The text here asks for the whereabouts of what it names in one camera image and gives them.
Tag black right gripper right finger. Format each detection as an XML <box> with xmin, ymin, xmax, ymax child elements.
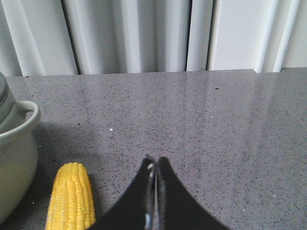
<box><xmin>156</xmin><ymin>157</ymin><xmax>228</xmax><ymax>230</ymax></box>

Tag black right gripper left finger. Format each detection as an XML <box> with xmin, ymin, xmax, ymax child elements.
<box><xmin>90</xmin><ymin>157</ymin><xmax>155</xmax><ymax>230</ymax></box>

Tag yellow corn cob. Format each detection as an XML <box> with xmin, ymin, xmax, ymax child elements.
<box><xmin>45</xmin><ymin>162</ymin><xmax>96</xmax><ymax>230</ymax></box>

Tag pale green electric pot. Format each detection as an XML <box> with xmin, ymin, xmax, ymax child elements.
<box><xmin>0</xmin><ymin>75</ymin><xmax>41</xmax><ymax>223</ymax></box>

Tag white curtain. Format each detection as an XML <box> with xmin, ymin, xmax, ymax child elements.
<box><xmin>0</xmin><ymin>0</ymin><xmax>307</xmax><ymax>76</ymax></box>

